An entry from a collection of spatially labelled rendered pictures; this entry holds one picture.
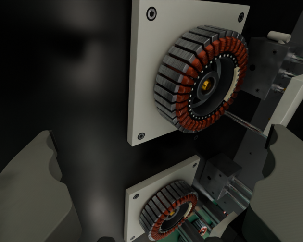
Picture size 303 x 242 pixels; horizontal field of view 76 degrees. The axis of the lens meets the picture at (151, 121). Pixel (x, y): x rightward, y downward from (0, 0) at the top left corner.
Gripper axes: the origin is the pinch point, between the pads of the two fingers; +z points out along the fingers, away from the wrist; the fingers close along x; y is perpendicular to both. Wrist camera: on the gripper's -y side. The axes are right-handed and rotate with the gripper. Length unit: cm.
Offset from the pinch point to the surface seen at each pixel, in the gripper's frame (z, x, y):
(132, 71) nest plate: 6.8, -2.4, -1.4
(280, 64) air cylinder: 14.8, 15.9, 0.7
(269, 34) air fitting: 17.8, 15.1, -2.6
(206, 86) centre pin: 8.5, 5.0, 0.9
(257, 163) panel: 24.2, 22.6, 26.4
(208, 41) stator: 6.4, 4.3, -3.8
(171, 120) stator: 5.7, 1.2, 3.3
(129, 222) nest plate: 8.1, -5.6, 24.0
